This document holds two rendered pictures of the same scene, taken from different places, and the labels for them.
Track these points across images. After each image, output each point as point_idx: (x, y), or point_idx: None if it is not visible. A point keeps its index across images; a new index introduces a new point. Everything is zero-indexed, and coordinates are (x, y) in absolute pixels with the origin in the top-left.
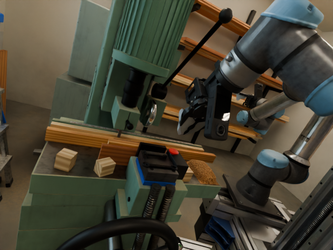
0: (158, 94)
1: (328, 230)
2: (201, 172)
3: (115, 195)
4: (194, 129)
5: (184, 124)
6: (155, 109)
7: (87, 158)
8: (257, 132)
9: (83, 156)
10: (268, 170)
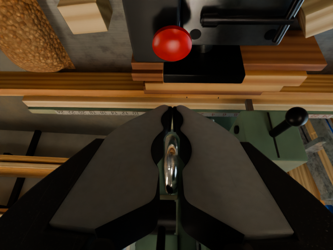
0: (167, 210)
1: None
2: (25, 22)
3: None
4: (137, 137)
5: (238, 158)
6: (168, 174)
7: (323, 40)
8: None
9: (328, 46)
10: None
